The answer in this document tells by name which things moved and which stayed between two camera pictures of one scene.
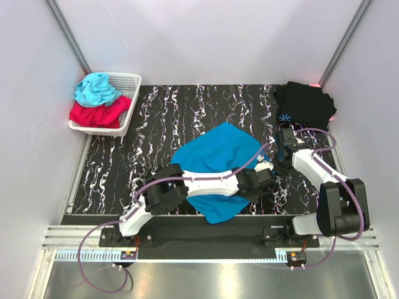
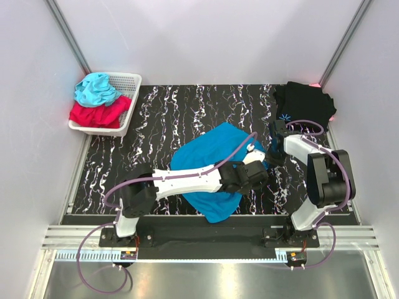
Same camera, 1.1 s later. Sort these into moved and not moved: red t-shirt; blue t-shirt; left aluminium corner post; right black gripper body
Moved: right black gripper body
Not moved: left aluminium corner post; red t-shirt; blue t-shirt
